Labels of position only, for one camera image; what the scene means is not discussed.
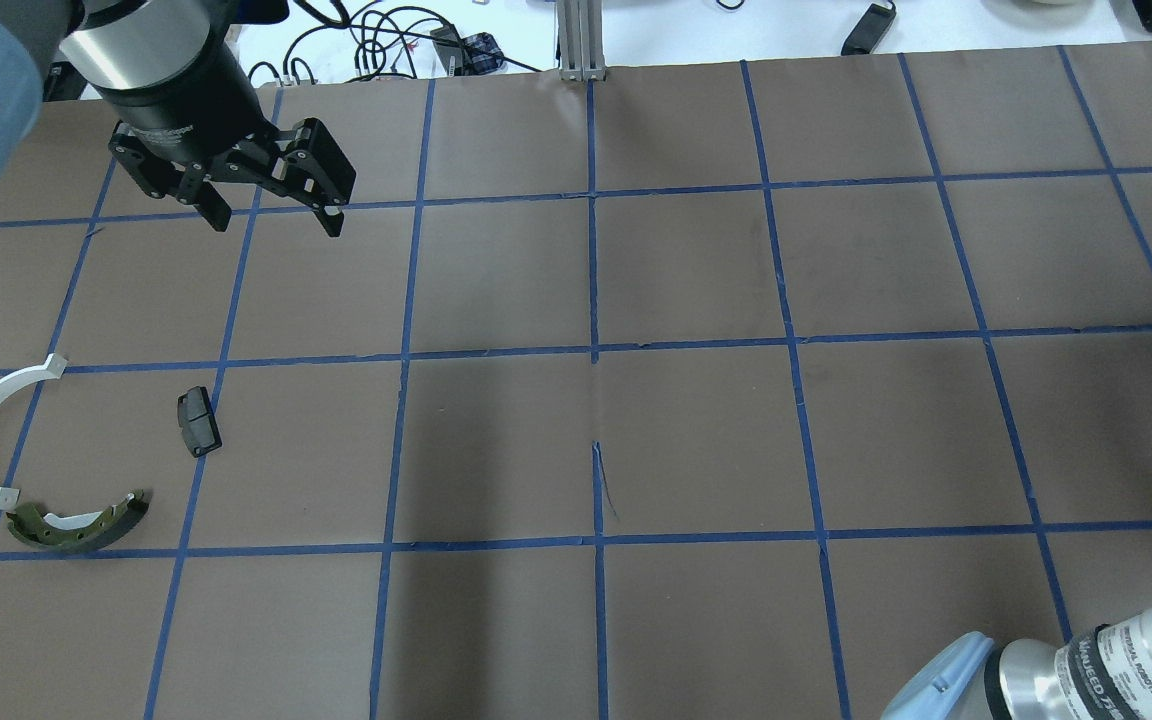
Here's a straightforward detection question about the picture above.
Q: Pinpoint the dark grey brake pad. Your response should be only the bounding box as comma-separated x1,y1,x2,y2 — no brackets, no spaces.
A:
175,386,223,457

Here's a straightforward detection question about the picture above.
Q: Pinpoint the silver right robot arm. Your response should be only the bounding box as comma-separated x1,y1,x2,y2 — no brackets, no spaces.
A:
881,607,1152,719

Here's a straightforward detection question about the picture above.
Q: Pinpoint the olive green brake shoe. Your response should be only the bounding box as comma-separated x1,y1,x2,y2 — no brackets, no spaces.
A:
6,488,152,555

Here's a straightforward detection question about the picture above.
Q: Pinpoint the black power adapter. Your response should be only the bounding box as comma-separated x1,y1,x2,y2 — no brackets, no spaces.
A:
840,1,899,56

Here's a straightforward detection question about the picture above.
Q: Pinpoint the aluminium frame post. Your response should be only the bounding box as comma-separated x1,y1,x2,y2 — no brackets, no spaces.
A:
554,0,607,82

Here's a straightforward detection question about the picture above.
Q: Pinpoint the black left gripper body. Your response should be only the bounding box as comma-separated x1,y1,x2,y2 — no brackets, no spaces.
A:
97,45,275,182

